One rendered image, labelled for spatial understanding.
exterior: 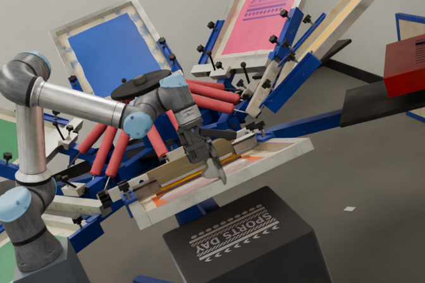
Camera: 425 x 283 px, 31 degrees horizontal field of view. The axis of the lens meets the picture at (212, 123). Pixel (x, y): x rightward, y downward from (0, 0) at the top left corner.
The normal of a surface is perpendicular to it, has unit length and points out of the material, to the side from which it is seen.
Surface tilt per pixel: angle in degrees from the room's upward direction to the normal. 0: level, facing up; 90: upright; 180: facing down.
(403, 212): 0
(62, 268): 90
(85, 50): 32
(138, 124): 90
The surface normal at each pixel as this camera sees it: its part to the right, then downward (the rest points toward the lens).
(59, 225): -0.65, 0.47
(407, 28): -0.95, 0.23
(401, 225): -0.35, -0.89
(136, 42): -0.16, -0.63
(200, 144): 0.15, -0.02
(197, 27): 0.25, 0.22
